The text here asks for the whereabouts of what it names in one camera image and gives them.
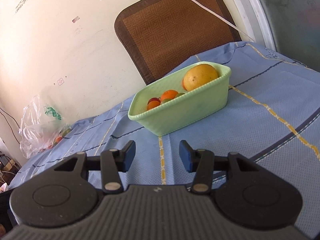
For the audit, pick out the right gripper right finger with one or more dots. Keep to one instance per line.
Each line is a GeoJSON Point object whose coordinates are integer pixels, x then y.
{"type": "Point", "coordinates": [242, 191]}

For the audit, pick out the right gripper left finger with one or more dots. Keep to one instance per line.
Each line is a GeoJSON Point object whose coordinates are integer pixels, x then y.
{"type": "Point", "coordinates": [70, 190]}

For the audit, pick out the small orange tangerine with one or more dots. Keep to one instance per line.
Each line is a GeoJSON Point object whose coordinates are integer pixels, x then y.
{"type": "Point", "coordinates": [152, 105]}

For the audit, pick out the large orange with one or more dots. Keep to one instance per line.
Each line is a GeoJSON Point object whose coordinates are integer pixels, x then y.
{"type": "Point", "coordinates": [168, 94]}

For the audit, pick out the large yellow grapefruit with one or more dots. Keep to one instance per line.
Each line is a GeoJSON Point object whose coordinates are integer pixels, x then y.
{"type": "Point", "coordinates": [199, 75]}

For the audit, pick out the red tomato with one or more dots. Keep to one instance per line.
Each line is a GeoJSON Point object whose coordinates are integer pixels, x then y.
{"type": "Point", "coordinates": [154, 99]}

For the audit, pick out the orange fruit by bag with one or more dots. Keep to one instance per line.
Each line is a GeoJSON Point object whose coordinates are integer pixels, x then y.
{"type": "Point", "coordinates": [58, 139]}

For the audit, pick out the cluttered side items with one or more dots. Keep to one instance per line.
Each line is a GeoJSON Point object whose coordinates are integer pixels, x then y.
{"type": "Point", "coordinates": [8, 170]}

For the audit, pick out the green fruit by bag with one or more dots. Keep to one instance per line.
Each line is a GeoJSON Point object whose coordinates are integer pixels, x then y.
{"type": "Point", "coordinates": [65, 132]}

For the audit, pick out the clear plastic bag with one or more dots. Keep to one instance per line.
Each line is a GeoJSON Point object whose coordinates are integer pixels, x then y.
{"type": "Point", "coordinates": [40, 125]}

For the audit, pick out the blue checked tablecloth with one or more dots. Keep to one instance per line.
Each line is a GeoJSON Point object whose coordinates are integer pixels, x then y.
{"type": "Point", "coordinates": [271, 117]}

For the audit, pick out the light green plastic basket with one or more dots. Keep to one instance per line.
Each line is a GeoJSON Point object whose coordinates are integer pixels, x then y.
{"type": "Point", "coordinates": [184, 110]}

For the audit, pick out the brown woven chair mat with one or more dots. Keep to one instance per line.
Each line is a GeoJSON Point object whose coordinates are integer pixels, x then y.
{"type": "Point", "coordinates": [161, 34]}

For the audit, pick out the wall sticker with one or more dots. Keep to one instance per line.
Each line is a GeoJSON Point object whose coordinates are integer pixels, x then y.
{"type": "Point", "coordinates": [60, 81]}

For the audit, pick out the white window frame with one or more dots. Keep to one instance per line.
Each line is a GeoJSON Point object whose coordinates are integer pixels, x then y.
{"type": "Point", "coordinates": [257, 28]}

